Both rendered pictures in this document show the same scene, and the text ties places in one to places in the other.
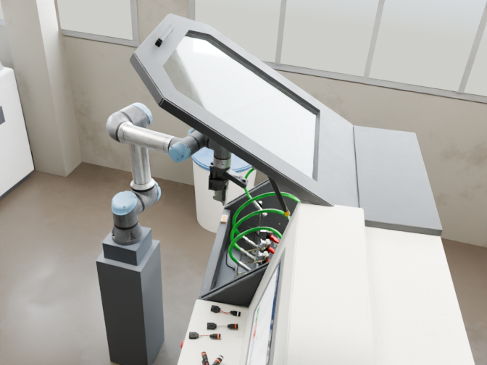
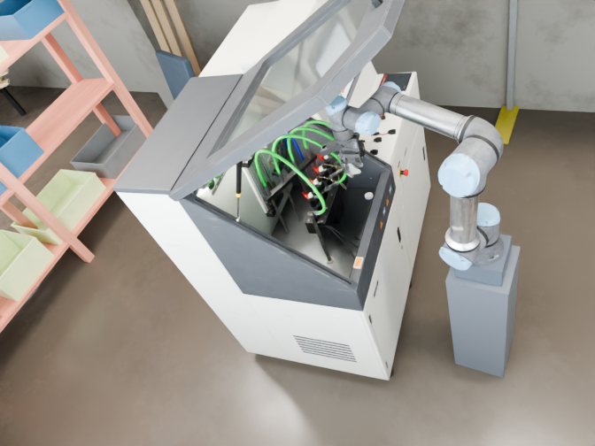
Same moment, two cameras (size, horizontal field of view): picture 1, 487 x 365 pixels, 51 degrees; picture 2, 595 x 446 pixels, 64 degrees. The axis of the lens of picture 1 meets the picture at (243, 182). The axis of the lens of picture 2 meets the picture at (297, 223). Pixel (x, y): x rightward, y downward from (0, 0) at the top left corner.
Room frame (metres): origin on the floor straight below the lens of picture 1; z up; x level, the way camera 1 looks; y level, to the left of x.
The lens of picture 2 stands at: (3.11, 0.55, 2.53)
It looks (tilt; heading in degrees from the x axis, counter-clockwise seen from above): 46 degrees down; 211
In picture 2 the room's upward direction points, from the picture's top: 24 degrees counter-clockwise
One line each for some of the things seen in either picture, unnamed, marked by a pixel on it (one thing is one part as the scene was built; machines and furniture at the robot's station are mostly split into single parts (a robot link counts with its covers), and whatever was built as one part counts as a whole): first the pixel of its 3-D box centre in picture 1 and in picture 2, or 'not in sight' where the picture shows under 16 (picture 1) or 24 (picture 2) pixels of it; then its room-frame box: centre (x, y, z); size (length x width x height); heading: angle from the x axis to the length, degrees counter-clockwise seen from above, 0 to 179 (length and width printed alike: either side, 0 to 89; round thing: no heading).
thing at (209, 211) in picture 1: (224, 185); not in sight; (3.24, 0.15, 0.31); 0.51 x 0.51 x 0.62
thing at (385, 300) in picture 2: not in sight; (390, 286); (1.81, 0.12, 0.44); 0.65 x 0.02 x 0.68; 174
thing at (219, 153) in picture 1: (222, 143); (339, 113); (1.80, 0.10, 1.53); 0.09 x 0.08 x 0.11; 60
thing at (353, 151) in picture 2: (219, 176); (350, 147); (1.80, 0.10, 1.37); 0.09 x 0.08 x 0.12; 84
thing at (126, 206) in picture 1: (125, 208); (481, 223); (1.92, 0.55, 1.07); 0.13 x 0.12 x 0.14; 150
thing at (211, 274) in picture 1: (216, 261); (373, 233); (1.81, 0.10, 0.87); 0.62 x 0.04 x 0.16; 174
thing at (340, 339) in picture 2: not in sight; (340, 284); (1.78, -0.16, 0.39); 0.70 x 0.58 x 0.79; 174
